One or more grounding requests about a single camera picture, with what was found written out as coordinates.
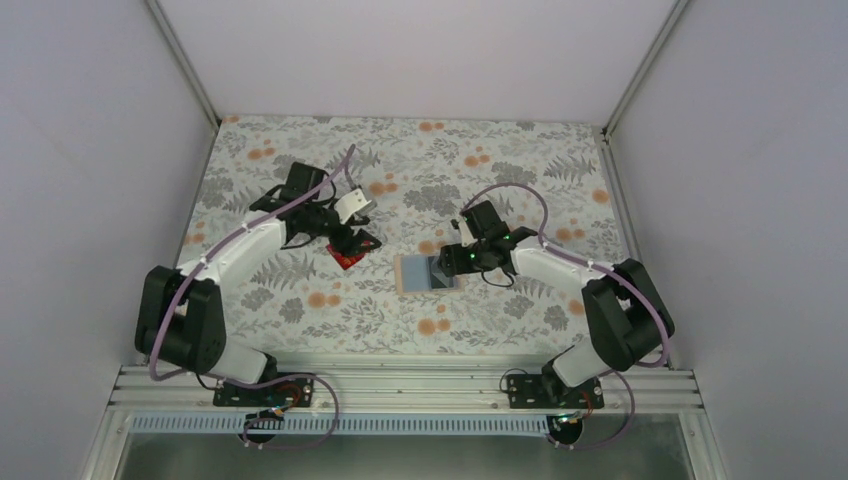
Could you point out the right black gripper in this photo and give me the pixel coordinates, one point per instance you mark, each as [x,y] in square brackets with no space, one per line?
[448,259]

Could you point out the floral patterned table mat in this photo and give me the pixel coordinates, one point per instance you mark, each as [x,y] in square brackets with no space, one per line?
[421,173]

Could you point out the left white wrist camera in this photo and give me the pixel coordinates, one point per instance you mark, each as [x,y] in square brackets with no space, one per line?
[355,203]

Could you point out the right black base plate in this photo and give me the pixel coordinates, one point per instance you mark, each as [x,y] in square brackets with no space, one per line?
[535,391]

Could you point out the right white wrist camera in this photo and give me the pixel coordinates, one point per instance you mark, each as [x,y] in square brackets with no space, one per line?
[460,224]

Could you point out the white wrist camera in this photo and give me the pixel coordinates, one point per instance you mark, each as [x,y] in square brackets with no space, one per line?
[355,203]
[460,224]

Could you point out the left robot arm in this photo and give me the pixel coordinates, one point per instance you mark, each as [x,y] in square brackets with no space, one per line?
[181,317]

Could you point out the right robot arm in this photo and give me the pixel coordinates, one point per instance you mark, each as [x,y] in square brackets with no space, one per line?
[626,316]

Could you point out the grey slotted cable duct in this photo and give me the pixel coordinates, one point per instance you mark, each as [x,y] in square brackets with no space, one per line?
[347,424]

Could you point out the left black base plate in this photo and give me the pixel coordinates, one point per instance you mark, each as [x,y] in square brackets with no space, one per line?
[297,390]

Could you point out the red credit card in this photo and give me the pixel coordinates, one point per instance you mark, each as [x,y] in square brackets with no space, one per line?
[346,262]
[346,252]

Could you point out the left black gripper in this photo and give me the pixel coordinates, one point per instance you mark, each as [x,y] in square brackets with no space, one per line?
[354,237]

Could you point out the aluminium mounting rail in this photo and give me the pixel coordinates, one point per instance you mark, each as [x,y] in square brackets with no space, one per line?
[381,390]

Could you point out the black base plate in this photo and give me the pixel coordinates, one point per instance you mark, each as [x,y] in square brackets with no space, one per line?
[297,390]
[535,391]

